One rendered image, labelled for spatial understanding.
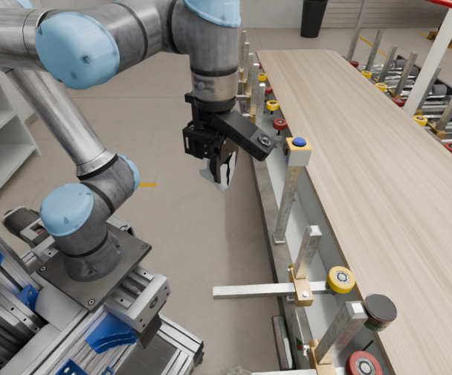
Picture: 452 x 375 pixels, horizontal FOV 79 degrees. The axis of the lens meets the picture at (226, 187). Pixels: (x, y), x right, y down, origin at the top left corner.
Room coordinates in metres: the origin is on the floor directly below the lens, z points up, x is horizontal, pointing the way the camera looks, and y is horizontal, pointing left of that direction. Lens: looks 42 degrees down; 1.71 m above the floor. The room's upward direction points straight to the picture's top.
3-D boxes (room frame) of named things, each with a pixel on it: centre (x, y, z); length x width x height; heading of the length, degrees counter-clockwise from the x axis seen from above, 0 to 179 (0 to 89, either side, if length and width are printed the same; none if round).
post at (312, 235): (0.49, -0.25, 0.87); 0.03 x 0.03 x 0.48; 3
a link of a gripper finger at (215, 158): (0.42, 0.01, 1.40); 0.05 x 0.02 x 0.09; 151
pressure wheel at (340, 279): (0.46, -0.37, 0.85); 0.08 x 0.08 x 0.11
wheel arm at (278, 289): (0.45, -0.17, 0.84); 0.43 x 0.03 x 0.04; 93
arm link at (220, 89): (0.44, 0.02, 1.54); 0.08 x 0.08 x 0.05
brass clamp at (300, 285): (0.47, -0.25, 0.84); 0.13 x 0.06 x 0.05; 3
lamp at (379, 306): (0.25, -0.31, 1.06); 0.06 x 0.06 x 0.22; 3
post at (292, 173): (0.76, -0.24, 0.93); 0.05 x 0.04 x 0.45; 3
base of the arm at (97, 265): (0.45, 0.37, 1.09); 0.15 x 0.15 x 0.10
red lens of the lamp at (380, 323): (0.25, -0.31, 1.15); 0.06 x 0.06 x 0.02
